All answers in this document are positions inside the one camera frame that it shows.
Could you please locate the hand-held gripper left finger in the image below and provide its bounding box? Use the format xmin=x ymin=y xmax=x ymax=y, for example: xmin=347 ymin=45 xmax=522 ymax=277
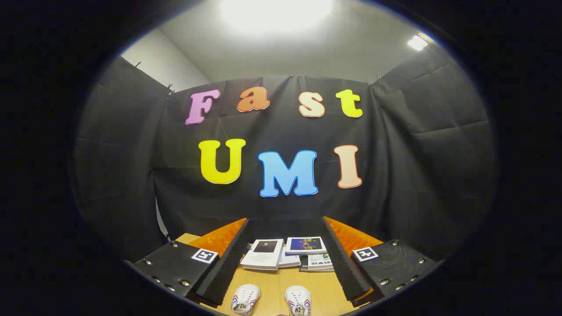
xmin=132 ymin=218 xmax=253 ymax=308

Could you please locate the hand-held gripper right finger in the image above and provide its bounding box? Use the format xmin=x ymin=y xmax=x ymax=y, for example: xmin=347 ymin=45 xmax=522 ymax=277
xmin=323 ymin=216 xmax=440 ymax=308

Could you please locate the white canvas shoe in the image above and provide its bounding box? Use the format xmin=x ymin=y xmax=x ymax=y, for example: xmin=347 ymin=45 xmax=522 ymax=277
xmin=285 ymin=285 xmax=312 ymax=316
xmin=231 ymin=284 xmax=261 ymax=316

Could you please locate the white book with portrait cover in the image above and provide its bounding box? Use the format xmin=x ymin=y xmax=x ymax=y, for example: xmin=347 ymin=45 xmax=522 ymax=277
xmin=240 ymin=238 xmax=285 ymax=271

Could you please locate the dark cover book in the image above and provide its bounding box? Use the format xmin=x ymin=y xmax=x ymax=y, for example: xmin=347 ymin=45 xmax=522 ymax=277
xmin=300 ymin=255 xmax=335 ymax=273

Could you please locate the book with blue picture cover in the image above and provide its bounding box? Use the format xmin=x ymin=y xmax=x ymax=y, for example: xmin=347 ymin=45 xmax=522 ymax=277
xmin=285 ymin=236 xmax=328 ymax=256

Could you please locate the thin white booklet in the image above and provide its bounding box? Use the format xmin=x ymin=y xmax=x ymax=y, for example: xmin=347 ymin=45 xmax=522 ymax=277
xmin=279 ymin=246 xmax=302 ymax=269

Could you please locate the small ceiling light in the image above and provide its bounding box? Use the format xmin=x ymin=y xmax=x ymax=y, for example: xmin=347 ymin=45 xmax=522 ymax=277
xmin=407 ymin=34 xmax=429 ymax=51

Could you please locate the large ceiling light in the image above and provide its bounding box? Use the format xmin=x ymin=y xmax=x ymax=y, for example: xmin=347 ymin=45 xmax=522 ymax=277
xmin=219 ymin=0 xmax=334 ymax=29

